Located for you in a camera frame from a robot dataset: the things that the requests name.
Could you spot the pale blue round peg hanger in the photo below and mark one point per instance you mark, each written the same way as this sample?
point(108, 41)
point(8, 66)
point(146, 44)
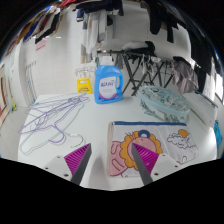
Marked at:
point(163, 101)

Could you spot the yellow sign board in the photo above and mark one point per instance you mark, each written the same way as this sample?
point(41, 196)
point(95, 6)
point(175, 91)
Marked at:
point(84, 86)

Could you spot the grey garment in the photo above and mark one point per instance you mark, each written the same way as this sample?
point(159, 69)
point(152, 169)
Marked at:
point(185, 75)

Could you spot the white pillow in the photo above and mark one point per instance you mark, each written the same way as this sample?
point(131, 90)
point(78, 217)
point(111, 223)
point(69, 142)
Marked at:
point(200, 108)

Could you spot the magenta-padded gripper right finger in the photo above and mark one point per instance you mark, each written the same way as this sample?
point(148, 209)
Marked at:
point(148, 160)

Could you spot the blue bucket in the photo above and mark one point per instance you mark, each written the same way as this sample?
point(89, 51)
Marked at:
point(218, 133)

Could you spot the white folded bedding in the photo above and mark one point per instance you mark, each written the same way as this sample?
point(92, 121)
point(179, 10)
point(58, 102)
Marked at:
point(133, 45)

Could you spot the blue detergent bottle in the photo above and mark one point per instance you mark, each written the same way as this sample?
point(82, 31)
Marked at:
point(108, 83)

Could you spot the cartoon print towel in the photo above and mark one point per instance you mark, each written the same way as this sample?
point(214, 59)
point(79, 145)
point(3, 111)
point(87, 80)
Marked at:
point(173, 133)

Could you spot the hanging clothes row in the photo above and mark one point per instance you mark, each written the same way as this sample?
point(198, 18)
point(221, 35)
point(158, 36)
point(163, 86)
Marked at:
point(96, 6)

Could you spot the black folding drying rack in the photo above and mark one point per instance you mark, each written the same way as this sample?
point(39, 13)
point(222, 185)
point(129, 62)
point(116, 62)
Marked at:
point(133, 71)

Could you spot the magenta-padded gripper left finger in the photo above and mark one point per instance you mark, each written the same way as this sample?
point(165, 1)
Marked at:
point(75, 160)

